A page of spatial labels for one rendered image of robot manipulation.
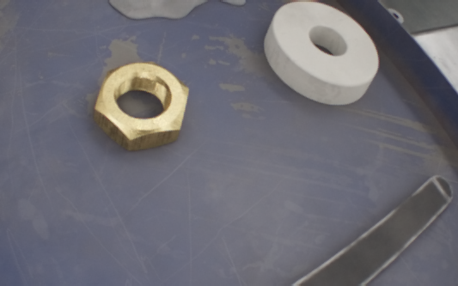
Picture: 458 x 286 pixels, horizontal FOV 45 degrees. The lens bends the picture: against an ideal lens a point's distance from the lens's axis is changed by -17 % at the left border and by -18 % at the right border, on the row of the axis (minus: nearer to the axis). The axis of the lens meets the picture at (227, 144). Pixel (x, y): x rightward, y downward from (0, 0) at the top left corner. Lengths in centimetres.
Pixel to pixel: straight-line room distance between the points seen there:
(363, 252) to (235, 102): 11
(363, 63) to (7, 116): 22
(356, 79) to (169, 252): 15
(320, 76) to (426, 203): 10
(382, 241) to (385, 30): 16
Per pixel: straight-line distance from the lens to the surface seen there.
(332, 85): 36
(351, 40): 39
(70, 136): 32
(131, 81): 34
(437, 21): 214
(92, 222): 30
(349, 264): 31
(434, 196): 36
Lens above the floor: 114
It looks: 53 degrees down
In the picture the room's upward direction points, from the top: 23 degrees clockwise
